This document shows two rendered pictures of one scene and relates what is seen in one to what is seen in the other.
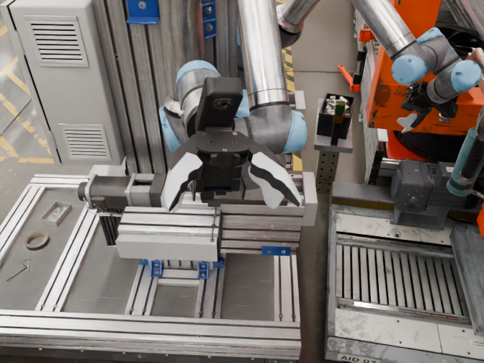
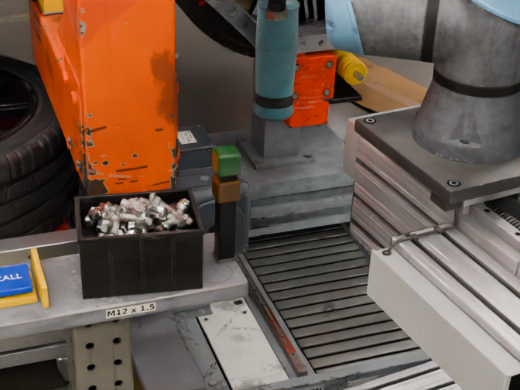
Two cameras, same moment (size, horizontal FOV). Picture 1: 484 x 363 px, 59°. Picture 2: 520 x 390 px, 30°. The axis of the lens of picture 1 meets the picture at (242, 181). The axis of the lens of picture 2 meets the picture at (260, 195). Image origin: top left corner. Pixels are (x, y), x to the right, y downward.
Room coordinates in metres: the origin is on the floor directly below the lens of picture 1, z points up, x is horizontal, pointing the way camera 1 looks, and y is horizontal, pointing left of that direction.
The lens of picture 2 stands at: (2.26, 0.83, 1.39)
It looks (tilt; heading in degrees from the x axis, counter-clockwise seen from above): 30 degrees down; 239
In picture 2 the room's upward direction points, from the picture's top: 2 degrees clockwise
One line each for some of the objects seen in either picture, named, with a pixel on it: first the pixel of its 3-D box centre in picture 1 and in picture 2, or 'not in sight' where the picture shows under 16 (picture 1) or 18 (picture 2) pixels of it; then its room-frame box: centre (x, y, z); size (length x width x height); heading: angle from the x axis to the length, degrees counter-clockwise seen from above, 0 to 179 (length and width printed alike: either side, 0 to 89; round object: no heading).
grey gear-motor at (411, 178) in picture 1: (438, 200); (186, 207); (1.42, -0.89, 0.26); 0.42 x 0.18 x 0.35; 80
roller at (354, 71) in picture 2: not in sight; (335, 54); (0.96, -1.00, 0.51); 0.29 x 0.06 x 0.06; 80
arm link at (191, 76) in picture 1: (201, 93); not in sight; (0.64, 0.07, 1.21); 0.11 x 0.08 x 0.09; 12
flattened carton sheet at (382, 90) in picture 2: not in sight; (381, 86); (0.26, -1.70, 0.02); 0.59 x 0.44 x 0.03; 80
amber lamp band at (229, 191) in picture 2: (338, 117); (226, 187); (1.58, -0.41, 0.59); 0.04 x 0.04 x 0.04; 80
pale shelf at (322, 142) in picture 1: (333, 123); (112, 282); (1.77, -0.45, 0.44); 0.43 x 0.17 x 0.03; 170
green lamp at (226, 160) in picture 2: (340, 106); (226, 161); (1.58, -0.41, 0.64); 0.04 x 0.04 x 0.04; 80
